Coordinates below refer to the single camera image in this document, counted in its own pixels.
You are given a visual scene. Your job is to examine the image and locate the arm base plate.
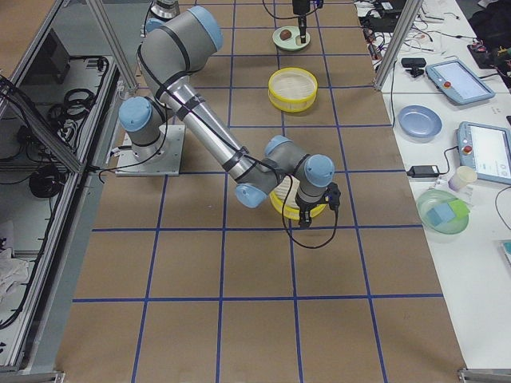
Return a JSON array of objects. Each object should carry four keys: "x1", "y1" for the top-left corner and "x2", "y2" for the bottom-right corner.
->
[{"x1": 115, "y1": 124, "x2": 185, "y2": 176}]

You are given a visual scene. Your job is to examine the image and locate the light green plate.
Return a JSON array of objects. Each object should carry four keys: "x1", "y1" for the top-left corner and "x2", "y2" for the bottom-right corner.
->
[{"x1": 272, "y1": 26, "x2": 311, "y2": 51}]

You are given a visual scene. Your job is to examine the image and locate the aluminium frame post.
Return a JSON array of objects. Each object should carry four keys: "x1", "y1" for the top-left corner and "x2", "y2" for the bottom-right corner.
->
[{"x1": 374, "y1": 0, "x2": 423, "y2": 91}]

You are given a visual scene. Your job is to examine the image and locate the blue sponge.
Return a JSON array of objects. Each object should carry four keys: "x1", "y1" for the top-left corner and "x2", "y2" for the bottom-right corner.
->
[{"x1": 426, "y1": 203, "x2": 455, "y2": 227}]

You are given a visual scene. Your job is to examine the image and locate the blue plate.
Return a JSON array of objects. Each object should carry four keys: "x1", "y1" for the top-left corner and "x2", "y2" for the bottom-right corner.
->
[{"x1": 398, "y1": 105, "x2": 442, "y2": 143}]

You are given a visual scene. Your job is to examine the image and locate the black webcam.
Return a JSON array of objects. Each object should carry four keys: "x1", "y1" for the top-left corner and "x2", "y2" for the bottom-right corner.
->
[{"x1": 401, "y1": 57, "x2": 426, "y2": 78}]

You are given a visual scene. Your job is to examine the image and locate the upper blue teach pendant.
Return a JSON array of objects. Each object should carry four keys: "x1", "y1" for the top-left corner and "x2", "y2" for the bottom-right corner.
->
[{"x1": 425, "y1": 59, "x2": 495, "y2": 105}]

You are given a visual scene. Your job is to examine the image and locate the blue teach pendant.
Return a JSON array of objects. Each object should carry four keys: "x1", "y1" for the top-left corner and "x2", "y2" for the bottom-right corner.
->
[
  {"x1": 457, "y1": 121, "x2": 510, "y2": 185},
  {"x1": 425, "y1": 59, "x2": 495, "y2": 105}
]

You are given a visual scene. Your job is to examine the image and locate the green translucent bowl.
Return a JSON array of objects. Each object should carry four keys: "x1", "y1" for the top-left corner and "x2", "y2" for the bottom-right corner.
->
[{"x1": 417, "y1": 189, "x2": 470, "y2": 235}]

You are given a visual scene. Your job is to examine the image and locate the yellow bamboo steamer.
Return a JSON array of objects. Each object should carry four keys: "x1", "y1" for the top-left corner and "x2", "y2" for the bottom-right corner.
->
[
  {"x1": 268, "y1": 175, "x2": 328, "y2": 221},
  {"x1": 268, "y1": 67, "x2": 318, "y2": 113}
]

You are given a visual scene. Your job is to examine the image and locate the black power adapter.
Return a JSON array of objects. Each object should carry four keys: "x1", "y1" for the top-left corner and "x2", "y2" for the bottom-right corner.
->
[{"x1": 406, "y1": 165, "x2": 441, "y2": 179}]

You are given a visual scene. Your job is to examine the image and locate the green sponge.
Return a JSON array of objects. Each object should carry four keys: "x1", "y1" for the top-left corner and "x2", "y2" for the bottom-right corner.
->
[{"x1": 447, "y1": 199, "x2": 470, "y2": 219}]

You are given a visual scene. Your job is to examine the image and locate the white paper cup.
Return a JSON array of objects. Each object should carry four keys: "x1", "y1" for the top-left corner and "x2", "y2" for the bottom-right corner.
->
[{"x1": 448, "y1": 165, "x2": 477, "y2": 192}]

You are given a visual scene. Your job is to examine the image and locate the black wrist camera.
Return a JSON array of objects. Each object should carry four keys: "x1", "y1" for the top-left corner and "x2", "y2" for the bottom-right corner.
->
[{"x1": 327, "y1": 182, "x2": 341, "y2": 214}]

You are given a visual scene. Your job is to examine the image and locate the brown bun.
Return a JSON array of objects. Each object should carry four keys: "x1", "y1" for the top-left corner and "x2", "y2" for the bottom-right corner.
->
[{"x1": 279, "y1": 29, "x2": 292, "y2": 41}]

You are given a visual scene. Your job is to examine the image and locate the lower blue teach pendant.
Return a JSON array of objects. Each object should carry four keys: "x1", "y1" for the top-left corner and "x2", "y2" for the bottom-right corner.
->
[{"x1": 457, "y1": 121, "x2": 510, "y2": 185}]

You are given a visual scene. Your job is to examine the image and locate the coiled black cables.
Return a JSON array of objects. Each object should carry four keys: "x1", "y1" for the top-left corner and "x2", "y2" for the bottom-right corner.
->
[{"x1": 47, "y1": 87, "x2": 97, "y2": 128}]

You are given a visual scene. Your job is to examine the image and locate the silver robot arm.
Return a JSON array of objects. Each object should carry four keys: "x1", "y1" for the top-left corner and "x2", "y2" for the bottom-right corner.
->
[
  {"x1": 144, "y1": 0, "x2": 323, "y2": 44},
  {"x1": 137, "y1": 6, "x2": 340, "y2": 227}
]

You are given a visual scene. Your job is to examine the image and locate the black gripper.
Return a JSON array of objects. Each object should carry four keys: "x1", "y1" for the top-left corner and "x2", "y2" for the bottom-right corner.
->
[
  {"x1": 292, "y1": 0, "x2": 311, "y2": 44},
  {"x1": 297, "y1": 195, "x2": 330, "y2": 228}
]

